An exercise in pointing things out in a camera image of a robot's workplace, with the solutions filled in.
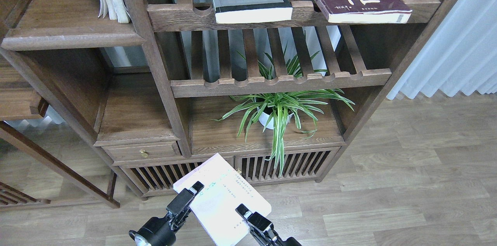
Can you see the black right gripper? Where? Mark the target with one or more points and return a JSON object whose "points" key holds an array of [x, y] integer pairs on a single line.
{"points": [[262, 229]]}

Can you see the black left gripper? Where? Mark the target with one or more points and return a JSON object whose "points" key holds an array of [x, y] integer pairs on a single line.
{"points": [[162, 231]]}

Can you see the pale lavender book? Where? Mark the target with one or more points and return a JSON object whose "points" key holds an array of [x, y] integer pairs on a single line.
{"points": [[215, 206]]}

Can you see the brass drawer knob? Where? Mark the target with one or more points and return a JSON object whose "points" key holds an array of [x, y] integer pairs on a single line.
{"points": [[143, 153]]}

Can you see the white plant pot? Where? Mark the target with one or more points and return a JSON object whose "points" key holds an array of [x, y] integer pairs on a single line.
{"points": [[269, 117]]}

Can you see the green spider plant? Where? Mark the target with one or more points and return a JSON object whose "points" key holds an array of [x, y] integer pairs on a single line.
{"points": [[304, 102]]}

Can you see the dark wooden bookshelf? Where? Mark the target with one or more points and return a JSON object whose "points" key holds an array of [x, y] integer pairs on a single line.
{"points": [[159, 82]]}

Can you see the wooden side furniture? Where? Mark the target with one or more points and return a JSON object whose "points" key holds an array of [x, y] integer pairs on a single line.
{"points": [[19, 101]]}

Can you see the white curtain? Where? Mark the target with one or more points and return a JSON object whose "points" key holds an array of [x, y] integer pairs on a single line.
{"points": [[460, 57]]}

